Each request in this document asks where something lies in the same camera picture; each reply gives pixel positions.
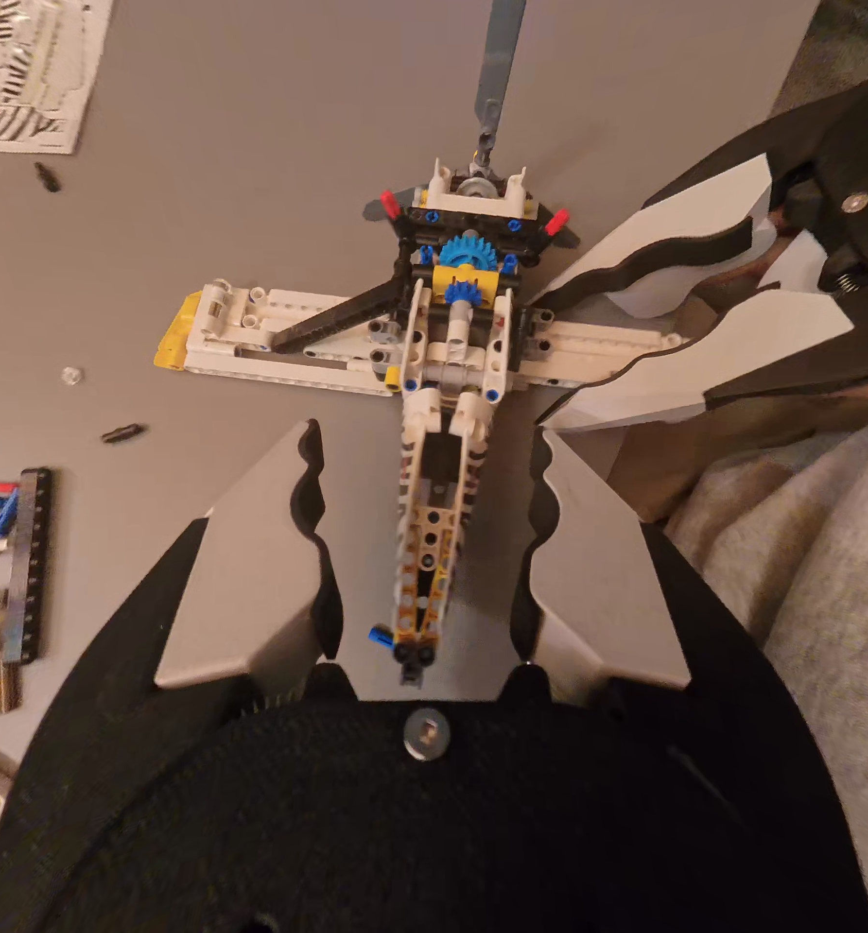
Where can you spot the clear round lego stud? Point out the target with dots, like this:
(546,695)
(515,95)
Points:
(73,375)

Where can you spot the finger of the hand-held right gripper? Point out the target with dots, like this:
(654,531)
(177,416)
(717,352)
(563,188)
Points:
(696,204)
(733,350)

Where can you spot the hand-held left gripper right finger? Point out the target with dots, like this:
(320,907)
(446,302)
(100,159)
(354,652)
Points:
(609,590)

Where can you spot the long black lego beam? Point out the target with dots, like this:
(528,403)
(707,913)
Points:
(29,568)

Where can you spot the striped sticker sheet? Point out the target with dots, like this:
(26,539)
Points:
(26,73)

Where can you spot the black lego pin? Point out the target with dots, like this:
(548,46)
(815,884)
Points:
(47,177)
(123,433)

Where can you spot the white lego plane model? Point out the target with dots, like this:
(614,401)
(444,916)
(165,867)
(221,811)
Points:
(448,342)

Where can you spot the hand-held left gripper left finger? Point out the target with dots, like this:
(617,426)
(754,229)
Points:
(244,583)

